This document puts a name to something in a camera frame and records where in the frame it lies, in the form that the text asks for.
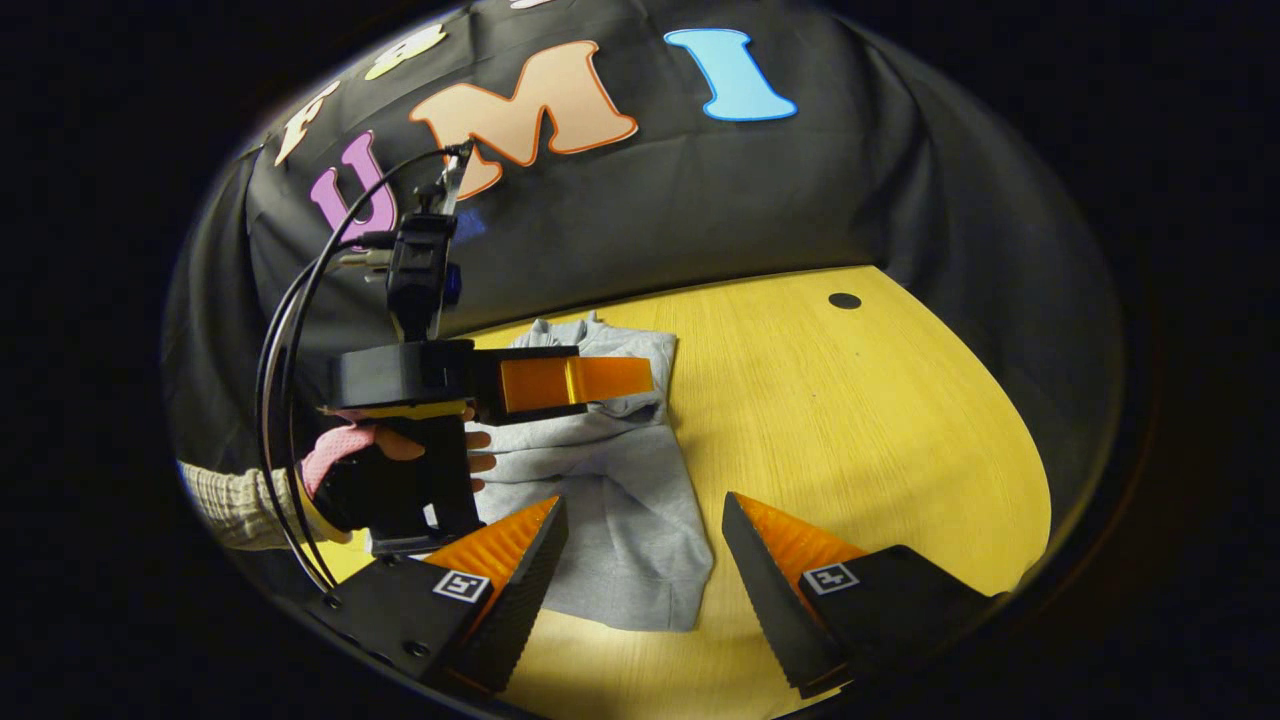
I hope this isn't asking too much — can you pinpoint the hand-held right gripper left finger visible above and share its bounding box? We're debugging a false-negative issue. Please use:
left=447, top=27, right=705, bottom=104
left=305, top=495, right=569, bottom=696

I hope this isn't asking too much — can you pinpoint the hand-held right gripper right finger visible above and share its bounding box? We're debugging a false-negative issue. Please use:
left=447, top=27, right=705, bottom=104
left=722, top=490, right=1006, bottom=699

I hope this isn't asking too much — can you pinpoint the grey zip-neck sweatshirt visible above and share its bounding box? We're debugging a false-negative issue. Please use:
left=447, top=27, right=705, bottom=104
left=465, top=312, right=716, bottom=633

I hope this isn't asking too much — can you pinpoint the black backdrop cloth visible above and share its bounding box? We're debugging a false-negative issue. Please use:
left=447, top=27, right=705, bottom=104
left=165, top=0, right=1126, bottom=521

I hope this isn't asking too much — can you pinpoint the thin black cable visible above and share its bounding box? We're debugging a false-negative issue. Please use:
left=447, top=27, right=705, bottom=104
left=278, top=145, right=476, bottom=591
left=254, top=236, right=399, bottom=593

